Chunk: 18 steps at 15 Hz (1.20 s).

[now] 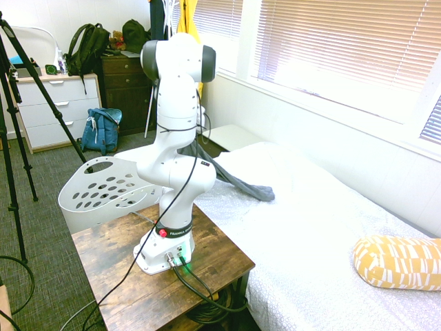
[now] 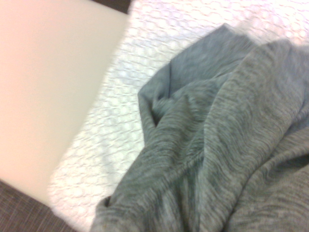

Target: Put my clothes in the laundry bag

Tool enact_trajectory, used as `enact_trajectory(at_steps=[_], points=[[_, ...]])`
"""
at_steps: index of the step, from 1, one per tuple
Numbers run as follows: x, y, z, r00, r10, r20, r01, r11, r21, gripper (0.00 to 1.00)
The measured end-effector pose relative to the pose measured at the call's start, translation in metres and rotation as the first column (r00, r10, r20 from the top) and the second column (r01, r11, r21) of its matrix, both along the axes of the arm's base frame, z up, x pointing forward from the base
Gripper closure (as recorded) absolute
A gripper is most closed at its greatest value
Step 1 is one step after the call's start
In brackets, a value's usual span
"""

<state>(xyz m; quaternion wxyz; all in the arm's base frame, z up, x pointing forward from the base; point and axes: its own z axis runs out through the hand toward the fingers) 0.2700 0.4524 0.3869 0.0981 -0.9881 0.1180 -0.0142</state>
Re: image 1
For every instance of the blue backpack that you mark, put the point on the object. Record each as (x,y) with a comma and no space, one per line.
(101,132)

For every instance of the grey laptop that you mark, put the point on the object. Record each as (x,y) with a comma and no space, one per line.
(129,53)

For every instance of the dark green bag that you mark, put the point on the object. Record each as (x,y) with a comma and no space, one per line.
(134,34)

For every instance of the bed with white sheet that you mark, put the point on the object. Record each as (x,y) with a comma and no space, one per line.
(310,241)

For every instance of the green round gadget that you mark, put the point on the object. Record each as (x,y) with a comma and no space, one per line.
(51,69)

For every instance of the grey shirt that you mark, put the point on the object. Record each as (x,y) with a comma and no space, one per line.
(241,182)

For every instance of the dark green backpack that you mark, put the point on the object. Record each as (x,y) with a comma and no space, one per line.
(87,48)

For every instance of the dark bench with white top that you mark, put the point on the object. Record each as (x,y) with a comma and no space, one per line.
(231,136)

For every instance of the white perforated laundry basket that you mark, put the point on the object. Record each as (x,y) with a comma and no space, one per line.
(74,220)

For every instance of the brown cardboard box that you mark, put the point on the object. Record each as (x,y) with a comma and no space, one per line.
(5,310)

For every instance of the narrow white window blinds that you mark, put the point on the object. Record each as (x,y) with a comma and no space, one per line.
(432,124)

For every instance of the yellow white patterned pillow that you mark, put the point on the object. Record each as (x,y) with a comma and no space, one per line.
(396,263)

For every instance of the yellow jacket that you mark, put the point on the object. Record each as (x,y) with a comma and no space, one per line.
(187,17)

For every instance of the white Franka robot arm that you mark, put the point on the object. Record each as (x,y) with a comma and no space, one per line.
(175,103)

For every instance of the dark wooden dresser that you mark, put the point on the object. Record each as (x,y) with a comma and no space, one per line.
(124,93)

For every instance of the rustic wooden side table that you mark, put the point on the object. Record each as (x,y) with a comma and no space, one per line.
(113,248)

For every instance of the white spray bottle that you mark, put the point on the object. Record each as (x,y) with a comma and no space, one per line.
(61,62)

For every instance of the grey box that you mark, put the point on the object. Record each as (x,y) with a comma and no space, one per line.
(25,72)

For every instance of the small white window blinds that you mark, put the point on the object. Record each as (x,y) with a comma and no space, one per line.
(217,17)

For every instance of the white drawer dresser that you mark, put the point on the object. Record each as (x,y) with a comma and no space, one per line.
(51,113)

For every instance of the dark blue hanging garment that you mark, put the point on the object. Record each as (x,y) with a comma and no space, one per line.
(156,17)

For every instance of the black camera tripod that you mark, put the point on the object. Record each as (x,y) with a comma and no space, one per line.
(34,74)

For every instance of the large white window blinds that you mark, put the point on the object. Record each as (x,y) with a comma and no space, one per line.
(344,41)

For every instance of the brown teddy bear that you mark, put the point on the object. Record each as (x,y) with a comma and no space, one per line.
(117,39)

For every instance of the white arc lamp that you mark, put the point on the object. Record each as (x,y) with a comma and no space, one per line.
(41,31)

